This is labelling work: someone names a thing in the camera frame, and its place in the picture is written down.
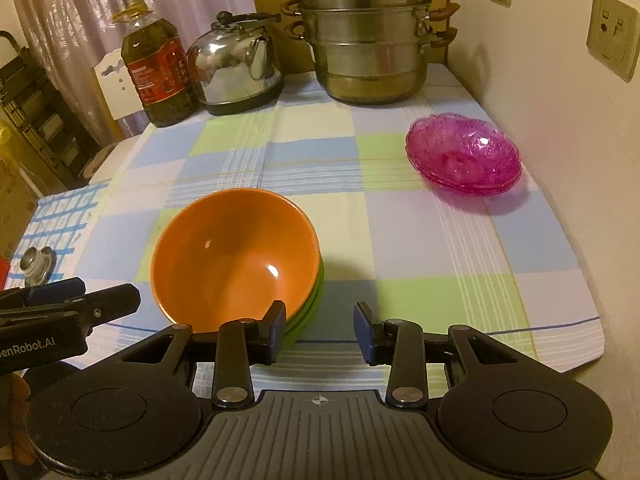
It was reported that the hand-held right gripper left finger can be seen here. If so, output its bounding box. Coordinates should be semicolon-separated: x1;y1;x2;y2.
120;300;287;410

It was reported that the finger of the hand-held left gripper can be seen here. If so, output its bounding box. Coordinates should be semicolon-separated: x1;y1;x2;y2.
0;284;141;333
0;277;86;308

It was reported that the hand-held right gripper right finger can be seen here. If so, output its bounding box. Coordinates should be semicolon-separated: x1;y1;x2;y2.
353;301;523;409

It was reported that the green ceramic bowl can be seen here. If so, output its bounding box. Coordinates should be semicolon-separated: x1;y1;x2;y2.
280;255;326;346

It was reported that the orange ceramic bowl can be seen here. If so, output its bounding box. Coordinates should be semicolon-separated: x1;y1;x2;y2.
150;188;321;335

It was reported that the pink patterned glass bowl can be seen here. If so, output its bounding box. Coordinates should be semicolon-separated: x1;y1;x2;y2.
415;160;524;197
405;114;521;184

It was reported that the person's left hand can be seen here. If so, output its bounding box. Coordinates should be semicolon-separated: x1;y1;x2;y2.
9;374;37;467

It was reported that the blue white checked towel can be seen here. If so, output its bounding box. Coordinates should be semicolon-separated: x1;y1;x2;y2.
20;182;108;286

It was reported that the checked pastel tablecloth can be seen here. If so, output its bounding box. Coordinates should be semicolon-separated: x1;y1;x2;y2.
30;62;608;396

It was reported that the black metal rack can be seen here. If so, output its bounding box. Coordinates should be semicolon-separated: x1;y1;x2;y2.
0;30;101;181

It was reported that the white wooden chair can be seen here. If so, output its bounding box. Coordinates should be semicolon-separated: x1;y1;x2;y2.
91;49;146;121

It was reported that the cooking oil bottle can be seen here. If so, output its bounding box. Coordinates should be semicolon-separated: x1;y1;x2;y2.
112;2;198;128

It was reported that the stainless steel kettle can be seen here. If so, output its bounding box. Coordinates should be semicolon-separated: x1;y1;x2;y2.
186;10;286;117

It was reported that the stainless steel steamer pot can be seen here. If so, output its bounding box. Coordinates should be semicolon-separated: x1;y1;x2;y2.
286;21;458;107

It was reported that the stainless steel steamer tier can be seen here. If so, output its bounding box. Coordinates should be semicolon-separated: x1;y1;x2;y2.
280;0;461;48

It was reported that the beige wall outlet plate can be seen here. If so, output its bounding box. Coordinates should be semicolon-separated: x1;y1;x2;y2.
586;0;640;82

